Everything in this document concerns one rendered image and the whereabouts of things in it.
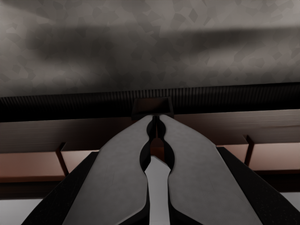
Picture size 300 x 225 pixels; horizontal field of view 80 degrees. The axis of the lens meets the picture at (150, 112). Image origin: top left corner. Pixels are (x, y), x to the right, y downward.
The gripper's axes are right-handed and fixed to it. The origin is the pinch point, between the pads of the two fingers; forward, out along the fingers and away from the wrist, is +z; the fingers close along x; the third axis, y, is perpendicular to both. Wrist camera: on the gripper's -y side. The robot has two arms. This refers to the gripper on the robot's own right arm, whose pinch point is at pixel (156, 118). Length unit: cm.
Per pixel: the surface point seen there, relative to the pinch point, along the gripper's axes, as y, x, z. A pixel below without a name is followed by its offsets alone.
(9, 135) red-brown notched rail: 4.7, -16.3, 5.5
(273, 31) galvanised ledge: -3.0, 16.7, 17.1
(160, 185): 7.5, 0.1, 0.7
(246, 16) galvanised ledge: -5.0, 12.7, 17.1
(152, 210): 11.1, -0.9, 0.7
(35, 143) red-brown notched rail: 4.7, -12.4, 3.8
